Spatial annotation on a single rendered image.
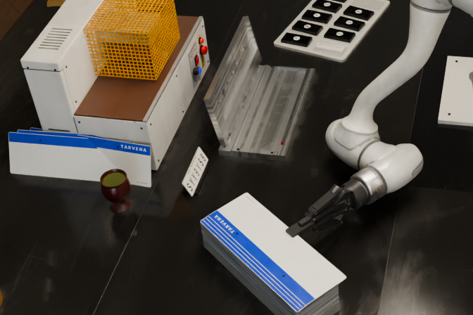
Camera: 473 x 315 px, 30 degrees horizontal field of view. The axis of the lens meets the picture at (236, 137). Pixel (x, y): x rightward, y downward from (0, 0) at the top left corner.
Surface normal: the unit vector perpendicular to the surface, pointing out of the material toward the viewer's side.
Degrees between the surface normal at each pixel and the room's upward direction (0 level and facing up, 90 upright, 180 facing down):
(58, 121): 90
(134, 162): 69
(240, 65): 80
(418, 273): 0
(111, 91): 0
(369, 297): 0
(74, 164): 63
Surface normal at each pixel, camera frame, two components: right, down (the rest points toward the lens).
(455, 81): -0.10, -0.77
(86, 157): -0.26, 0.23
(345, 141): -0.72, 0.07
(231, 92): 0.92, -0.04
